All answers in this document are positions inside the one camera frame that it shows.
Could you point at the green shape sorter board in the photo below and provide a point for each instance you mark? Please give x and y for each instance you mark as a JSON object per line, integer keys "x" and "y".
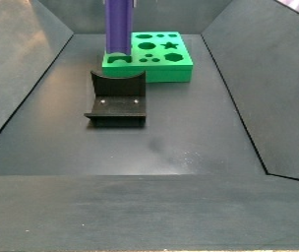
{"x": 159, "y": 54}

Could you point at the purple arch block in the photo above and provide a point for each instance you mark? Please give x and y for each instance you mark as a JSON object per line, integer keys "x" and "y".
{"x": 119, "y": 25}

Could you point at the black fixture stand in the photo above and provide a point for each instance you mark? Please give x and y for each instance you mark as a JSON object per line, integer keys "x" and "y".
{"x": 119, "y": 105}

